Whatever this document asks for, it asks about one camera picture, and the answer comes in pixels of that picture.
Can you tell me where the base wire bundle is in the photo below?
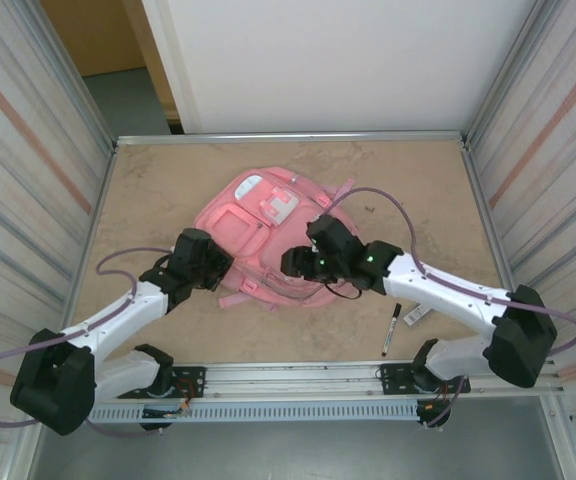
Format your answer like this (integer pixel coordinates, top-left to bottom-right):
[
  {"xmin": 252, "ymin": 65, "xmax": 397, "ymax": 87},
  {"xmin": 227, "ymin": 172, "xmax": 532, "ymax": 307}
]
[
  {"xmin": 416, "ymin": 384, "xmax": 453, "ymax": 429},
  {"xmin": 142, "ymin": 377, "xmax": 205, "ymax": 419}
]

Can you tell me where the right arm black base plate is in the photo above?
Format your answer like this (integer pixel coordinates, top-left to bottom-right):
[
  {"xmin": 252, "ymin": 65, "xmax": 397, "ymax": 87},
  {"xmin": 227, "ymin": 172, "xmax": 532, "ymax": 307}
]
[{"xmin": 378, "ymin": 360, "xmax": 471, "ymax": 396}]

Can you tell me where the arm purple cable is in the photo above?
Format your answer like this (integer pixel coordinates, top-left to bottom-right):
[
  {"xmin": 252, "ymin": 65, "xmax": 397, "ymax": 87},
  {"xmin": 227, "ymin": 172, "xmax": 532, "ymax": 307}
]
[
  {"xmin": 0, "ymin": 246, "xmax": 179, "ymax": 440},
  {"xmin": 323, "ymin": 186, "xmax": 576, "ymax": 429}
]

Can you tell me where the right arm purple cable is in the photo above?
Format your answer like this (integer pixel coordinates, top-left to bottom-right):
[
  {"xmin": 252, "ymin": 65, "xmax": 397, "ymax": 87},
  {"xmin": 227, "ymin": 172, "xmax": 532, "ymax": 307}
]
[{"xmin": 323, "ymin": 186, "xmax": 576, "ymax": 429}]

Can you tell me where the aluminium mounting rail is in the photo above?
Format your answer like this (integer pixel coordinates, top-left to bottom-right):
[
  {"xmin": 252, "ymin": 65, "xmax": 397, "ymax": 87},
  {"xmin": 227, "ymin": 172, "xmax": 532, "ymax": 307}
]
[{"xmin": 20, "ymin": 357, "xmax": 567, "ymax": 404}]

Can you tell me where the left base wire bundle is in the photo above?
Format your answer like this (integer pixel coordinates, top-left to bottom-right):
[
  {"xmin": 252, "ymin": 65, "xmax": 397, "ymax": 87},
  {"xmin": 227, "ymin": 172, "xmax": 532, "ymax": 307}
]
[{"xmin": 142, "ymin": 377, "xmax": 205, "ymax": 419}]

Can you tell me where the pink student backpack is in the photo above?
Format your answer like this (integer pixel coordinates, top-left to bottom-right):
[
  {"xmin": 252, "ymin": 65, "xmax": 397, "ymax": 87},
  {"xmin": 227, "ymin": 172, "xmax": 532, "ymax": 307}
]
[{"xmin": 192, "ymin": 167, "xmax": 360, "ymax": 315}]

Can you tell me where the black marker pen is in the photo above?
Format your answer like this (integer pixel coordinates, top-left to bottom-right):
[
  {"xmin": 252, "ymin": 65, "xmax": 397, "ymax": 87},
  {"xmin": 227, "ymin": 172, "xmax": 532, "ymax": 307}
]
[{"xmin": 380, "ymin": 302, "xmax": 403, "ymax": 358}]

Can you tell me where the grey slotted cable duct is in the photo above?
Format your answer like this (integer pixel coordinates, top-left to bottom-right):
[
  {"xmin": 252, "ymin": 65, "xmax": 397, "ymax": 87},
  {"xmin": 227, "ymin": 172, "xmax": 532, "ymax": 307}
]
[{"xmin": 41, "ymin": 402, "xmax": 419, "ymax": 425}]

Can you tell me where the aluminium table edge rail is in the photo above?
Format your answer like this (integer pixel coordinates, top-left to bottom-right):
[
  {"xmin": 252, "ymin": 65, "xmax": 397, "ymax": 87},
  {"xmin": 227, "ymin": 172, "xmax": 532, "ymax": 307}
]
[{"xmin": 112, "ymin": 130, "xmax": 469, "ymax": 147}]

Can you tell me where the aluminium frame post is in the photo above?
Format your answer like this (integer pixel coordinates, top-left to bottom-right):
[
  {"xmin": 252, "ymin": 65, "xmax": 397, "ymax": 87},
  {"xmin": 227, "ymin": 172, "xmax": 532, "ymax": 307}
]
[
  {"xmin": 5, "ymin": 0, "xmax": 118, "ymax": 151},
  {"xmin": 460, "ymin": 0, "xmax": 564, "ymax": 147}
]

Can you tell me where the brown wooden door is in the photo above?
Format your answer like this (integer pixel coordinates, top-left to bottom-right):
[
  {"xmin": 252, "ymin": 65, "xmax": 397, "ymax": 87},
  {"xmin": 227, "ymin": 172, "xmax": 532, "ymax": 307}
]
[{"xmin": 40, "ymin": 0, "xmax": 179, "ymax": 124}]

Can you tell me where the thin black cable loop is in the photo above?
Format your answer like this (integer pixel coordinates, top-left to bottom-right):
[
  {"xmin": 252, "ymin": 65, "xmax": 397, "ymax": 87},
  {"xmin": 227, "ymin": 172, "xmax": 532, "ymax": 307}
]
[{"xmin": 323, "ymin": 278, "xmax": 365, "ymax": 302}]

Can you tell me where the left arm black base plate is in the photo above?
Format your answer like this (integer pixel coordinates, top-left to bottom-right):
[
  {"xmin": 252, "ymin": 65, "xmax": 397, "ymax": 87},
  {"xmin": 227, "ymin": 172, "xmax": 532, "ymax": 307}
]
[{"xmin": 116, "ymin": 366, "xmax": 207, "ymax": 400}]

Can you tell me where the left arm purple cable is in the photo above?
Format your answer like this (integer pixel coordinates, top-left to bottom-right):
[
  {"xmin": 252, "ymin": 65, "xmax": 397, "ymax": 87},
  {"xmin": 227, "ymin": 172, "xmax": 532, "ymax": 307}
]
[{"xmin": 0, "ymin": 246, "xmax": 179, "ymax": 440}]

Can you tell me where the right base wire bundle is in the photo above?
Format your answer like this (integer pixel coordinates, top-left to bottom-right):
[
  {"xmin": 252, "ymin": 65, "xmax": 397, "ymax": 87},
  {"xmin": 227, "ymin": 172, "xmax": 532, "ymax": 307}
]
[{"xmin": 416, "ymin": 384, "xmax": 453, "ymax": 429}]

